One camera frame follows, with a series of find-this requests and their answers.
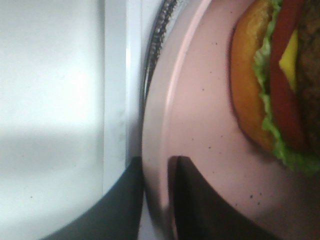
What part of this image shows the white microwave oven body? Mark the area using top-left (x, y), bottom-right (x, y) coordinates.
top-left (0, 0), bottom-right (162, 240)

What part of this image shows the pink plate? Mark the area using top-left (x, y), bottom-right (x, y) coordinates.
top-left (142, 0), bottom-right (320, 240)

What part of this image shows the burger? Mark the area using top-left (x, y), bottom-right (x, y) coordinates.
top-left (230, 0), bottom-right (320, 175)

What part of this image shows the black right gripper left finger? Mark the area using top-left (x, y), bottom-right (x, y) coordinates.
top-left (45, 156), bottom-right (144, 240)

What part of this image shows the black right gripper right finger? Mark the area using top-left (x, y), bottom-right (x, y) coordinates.
top-left (168, 156), bottom-right (276, 240)

